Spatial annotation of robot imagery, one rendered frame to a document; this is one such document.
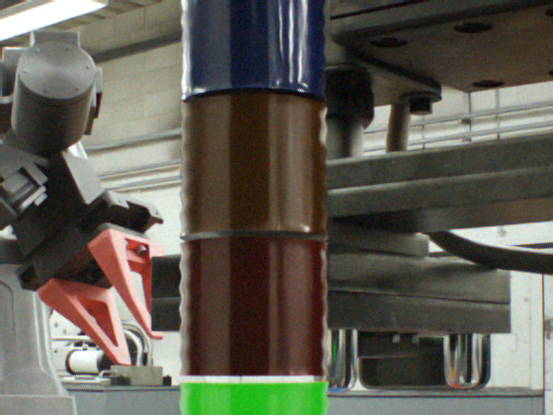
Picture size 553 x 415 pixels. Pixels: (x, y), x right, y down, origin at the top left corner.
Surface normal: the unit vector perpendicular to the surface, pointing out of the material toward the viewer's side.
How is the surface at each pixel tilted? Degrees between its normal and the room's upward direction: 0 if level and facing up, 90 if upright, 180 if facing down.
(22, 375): 39
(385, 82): 180
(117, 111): 90
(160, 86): 90
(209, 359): 104
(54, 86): 61
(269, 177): 76
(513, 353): 90
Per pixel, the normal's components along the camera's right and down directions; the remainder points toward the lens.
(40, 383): 0.15, -0.85
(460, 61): 0.00, 0.99
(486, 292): 0.78, -0.08
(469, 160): -0.63, -0.10
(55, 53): 0.22, -0.59
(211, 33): -0.55, 0.14
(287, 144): 0.41, 0.13
